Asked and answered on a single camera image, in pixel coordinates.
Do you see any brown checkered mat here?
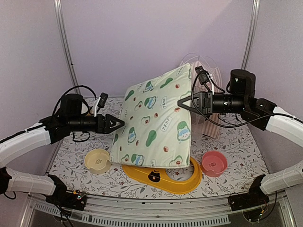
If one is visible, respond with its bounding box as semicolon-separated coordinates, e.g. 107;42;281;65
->
110;63;192;169

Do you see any yellow double bowl holder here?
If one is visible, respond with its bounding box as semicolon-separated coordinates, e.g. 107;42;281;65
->
122;157;202;194

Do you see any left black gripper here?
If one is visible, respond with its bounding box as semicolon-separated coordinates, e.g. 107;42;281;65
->
68;113;125;133

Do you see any pink pet bowl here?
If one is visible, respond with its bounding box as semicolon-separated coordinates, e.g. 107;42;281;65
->
201;151;228;177

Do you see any cream pet bowl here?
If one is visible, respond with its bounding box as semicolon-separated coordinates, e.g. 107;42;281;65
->
84;148;111;175

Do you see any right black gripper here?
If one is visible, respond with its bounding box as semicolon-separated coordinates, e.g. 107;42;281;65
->
178;91;247;115

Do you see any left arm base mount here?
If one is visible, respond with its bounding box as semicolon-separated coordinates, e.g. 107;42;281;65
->
45;175;87;211

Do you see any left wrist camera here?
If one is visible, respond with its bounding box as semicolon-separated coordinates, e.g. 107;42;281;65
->
90;93;108;117

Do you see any pink striped pet tent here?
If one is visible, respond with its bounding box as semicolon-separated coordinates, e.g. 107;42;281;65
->
180;53;223;139

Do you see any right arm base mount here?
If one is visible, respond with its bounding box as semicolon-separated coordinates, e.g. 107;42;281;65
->
228;175;269;211

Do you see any left aluminium frame post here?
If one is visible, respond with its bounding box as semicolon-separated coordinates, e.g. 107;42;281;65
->
53;0;78;86

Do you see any front aluminium rail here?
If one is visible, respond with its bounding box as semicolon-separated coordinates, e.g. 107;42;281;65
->
21;192;297;227

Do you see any aluminium frame post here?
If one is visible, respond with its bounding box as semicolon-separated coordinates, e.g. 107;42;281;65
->
241;0;260;70
53;0;78;86

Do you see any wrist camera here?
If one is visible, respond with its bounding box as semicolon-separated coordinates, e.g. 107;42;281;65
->
195;66;215;94
90;93;108;117

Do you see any white ceramic bowl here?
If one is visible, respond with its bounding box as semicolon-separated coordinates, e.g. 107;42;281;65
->
81;104;90;114

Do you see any white tent pole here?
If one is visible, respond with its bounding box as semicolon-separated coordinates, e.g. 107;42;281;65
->
179;53;223;88

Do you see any right aluminium frame post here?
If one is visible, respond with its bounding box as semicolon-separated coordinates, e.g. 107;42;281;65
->
241;0;260;70

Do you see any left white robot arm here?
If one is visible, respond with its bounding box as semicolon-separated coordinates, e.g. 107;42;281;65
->
0;89;125;205

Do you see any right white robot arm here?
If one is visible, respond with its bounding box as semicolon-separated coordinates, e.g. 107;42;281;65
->
178;69;303;206

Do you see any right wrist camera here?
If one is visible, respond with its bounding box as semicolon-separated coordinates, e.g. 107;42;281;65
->
195;66;215;94

